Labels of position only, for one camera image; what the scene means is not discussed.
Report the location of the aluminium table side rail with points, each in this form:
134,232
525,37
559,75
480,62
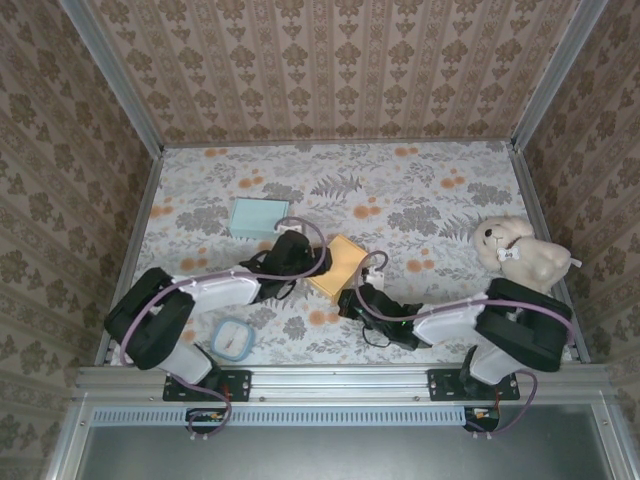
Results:
146,200
531,190

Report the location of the aluminium mounting rail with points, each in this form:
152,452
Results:
340,382

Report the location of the grey metal panel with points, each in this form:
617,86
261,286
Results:
350,455

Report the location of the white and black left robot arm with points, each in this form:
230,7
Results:
215,290

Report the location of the black connector board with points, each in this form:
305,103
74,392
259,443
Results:
205,417
482,417

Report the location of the aluminium frame bar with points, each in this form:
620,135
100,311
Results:
62,450
607,450

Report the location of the floral table mat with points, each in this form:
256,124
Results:
400,175

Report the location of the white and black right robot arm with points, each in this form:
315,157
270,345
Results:
445,320

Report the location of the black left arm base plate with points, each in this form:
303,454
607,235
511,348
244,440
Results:
235,385

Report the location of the orange paper box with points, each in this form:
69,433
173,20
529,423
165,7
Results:
340,267

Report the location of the aluminium frame post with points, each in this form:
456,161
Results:
116,75
558,70

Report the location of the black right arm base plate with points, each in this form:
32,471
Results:
445,385

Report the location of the clear container with blue rim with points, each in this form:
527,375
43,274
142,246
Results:
232,340

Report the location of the cream plush dog toy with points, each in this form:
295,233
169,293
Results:
530,255

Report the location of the light blue paper box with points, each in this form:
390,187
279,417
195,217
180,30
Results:
255,217

